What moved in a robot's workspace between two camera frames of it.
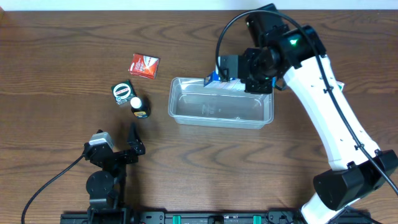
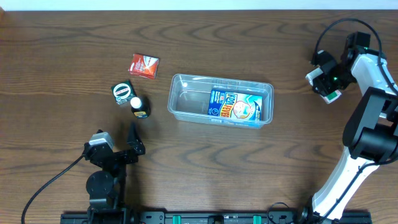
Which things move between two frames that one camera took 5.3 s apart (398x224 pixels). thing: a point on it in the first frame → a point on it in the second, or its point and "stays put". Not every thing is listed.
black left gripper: (137, 147) stays put
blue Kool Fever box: (212, 81) → (231, 104)
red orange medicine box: (144, 66) stays put
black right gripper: (257, 86) → (323, 82)
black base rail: (211, 218) stays put
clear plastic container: (191, 104) stays put
